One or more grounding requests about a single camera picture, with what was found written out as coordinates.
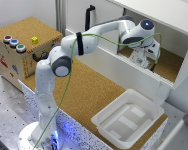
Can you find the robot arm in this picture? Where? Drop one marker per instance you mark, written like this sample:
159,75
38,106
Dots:
44,86

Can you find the blue button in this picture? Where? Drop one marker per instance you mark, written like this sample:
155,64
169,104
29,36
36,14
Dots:
14,42

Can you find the green button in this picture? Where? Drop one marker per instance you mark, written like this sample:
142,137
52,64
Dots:
20,47

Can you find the yellow block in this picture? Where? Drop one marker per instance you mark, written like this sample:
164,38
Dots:
34,40

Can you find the white cabinet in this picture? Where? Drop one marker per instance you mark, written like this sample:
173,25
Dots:
174,15

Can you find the white plastic box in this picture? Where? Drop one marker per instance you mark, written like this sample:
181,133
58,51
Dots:
127,121

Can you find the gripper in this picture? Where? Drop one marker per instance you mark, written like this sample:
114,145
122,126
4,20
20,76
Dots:
140,56

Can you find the wooden drawer box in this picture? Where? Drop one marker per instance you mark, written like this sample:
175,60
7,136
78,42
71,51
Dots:
24,28

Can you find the red button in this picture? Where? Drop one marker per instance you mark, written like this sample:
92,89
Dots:
7,38

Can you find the white sliding door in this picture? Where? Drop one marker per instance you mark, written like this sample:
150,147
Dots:
105,11

